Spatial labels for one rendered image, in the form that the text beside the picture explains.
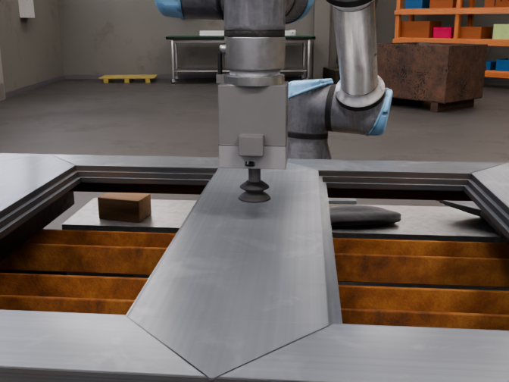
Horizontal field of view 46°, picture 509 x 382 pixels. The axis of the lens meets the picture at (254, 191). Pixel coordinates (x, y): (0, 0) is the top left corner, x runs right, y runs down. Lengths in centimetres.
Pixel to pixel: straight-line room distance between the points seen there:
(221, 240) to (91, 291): 30
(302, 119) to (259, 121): 74
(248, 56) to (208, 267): 25
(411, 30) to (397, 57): 378
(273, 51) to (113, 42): 1184
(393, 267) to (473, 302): 16
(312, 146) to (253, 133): 75
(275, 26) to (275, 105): 9
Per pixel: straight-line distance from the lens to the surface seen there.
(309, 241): 72
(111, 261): 107
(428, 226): 132
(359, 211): 129
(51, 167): 114
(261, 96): 73
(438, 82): 787
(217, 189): 94
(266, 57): 72
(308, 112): 147
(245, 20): 72
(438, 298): 92
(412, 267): 103
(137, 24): 1245
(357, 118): 143
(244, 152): 73
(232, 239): 73
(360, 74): 135
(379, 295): 90
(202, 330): 52
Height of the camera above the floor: 110
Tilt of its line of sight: 16 degrees down
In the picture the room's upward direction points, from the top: straight up
